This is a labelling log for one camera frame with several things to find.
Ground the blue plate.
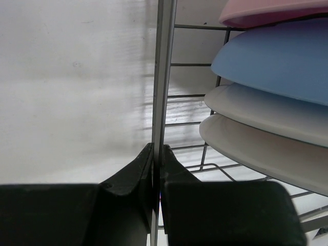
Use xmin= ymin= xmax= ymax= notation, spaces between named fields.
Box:
xmin=211 ymin=18 xmax=327 ymax=105

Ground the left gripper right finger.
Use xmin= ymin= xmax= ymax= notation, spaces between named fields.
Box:
xmin=160 ymin=145 xmax=307 ymax=245

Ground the pink plate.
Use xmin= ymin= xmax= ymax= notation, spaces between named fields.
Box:
xmin=219 ymin=0 xmax=327 ymax=28

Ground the grey wire dish rack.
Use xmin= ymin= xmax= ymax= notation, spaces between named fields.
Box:
xmin=150 ymin=0 xmax=328 ymax=246

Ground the white plate flower outline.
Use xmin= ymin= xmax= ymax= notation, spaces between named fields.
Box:
xmin=199 ymin=114 xmax=327 ymax=196

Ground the white plate orange sunburst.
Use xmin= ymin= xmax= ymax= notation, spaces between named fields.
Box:
xmin=204 ymin=83 xmax=327 ymax=147

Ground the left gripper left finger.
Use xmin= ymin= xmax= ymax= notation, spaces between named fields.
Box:
xmin=1 ymin=144 xmax=153 ymax=245

